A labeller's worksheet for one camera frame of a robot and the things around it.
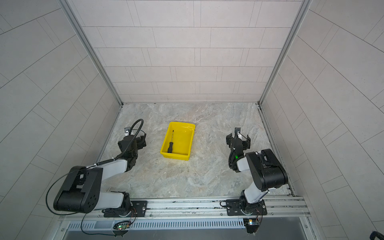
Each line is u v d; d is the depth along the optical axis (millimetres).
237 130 788
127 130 753
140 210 707
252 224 681
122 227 642
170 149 888
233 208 709
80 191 419
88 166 469
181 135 973
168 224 680
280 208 735
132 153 684
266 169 456
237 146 694
